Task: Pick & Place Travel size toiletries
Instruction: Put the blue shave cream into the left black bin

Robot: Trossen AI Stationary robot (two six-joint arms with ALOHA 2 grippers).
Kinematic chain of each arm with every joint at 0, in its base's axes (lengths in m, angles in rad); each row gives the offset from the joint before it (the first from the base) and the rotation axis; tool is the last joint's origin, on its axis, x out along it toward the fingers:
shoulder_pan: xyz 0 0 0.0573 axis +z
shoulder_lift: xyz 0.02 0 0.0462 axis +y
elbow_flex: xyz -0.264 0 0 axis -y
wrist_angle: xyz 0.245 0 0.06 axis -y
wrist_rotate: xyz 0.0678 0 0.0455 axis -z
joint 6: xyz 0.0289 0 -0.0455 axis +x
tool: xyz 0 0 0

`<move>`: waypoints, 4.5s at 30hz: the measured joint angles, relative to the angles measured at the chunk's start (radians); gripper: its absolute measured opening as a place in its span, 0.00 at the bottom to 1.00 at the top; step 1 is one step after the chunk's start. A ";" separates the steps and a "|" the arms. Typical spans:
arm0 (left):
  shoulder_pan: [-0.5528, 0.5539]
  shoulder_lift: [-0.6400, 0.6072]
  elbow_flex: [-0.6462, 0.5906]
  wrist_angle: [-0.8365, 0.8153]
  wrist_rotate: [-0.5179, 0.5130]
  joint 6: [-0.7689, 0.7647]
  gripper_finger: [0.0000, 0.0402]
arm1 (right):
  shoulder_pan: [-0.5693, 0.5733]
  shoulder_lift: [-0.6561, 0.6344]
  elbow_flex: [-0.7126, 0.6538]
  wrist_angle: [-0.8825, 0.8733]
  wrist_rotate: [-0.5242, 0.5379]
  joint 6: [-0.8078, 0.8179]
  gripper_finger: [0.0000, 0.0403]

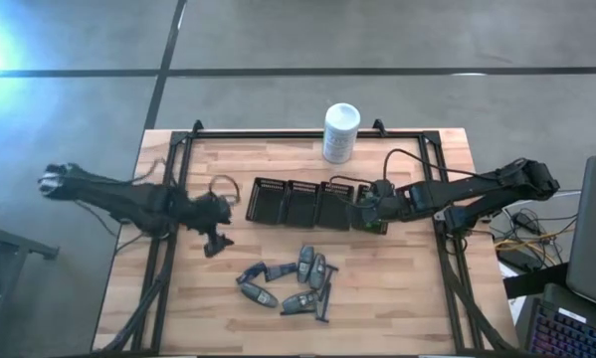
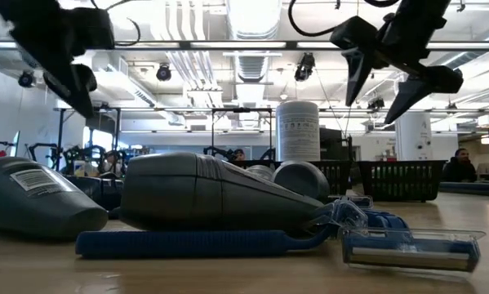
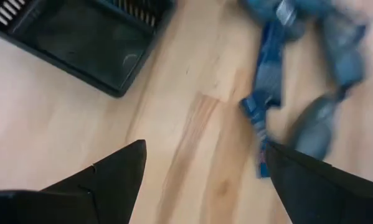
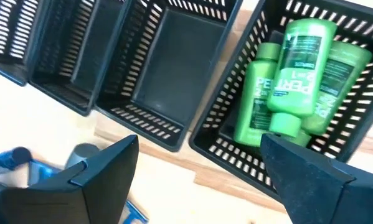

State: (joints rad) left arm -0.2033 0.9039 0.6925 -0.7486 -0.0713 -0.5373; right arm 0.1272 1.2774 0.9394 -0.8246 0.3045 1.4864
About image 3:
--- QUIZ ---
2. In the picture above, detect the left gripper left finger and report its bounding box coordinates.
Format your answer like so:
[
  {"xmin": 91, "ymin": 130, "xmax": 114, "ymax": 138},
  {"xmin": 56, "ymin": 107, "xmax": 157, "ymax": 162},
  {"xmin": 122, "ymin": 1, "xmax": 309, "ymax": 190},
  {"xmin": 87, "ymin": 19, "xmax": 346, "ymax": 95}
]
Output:
[{"xmin": 0, "ymin": 139, "xmax": 148, "ymax": 224}]

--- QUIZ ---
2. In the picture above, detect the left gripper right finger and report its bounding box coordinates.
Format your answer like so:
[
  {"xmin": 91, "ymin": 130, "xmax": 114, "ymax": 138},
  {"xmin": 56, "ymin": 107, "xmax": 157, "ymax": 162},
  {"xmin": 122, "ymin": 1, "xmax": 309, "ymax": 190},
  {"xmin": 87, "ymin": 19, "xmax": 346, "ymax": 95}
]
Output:
[{"xmin": 265, "ymin": 141, "xmax": 373, "ymax": 224}]

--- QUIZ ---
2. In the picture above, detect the grey travel toothpaste tube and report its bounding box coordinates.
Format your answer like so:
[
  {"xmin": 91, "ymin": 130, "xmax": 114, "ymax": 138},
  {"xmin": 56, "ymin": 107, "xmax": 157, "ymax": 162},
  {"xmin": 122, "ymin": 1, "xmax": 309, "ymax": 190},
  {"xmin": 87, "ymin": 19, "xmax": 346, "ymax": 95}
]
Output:
[{"xmin": 287, "ymin": 94, "xmax": 341, "ymax": 161}]

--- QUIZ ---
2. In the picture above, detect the black slotted plastic basket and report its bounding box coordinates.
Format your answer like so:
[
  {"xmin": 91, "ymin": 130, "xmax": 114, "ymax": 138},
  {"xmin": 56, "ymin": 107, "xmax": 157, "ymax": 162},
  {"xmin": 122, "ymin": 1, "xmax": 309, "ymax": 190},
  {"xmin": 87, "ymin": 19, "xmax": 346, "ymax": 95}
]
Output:
[{"xmin": 0, "ymin": 0, "xmax": 176, "ymax": 99}]

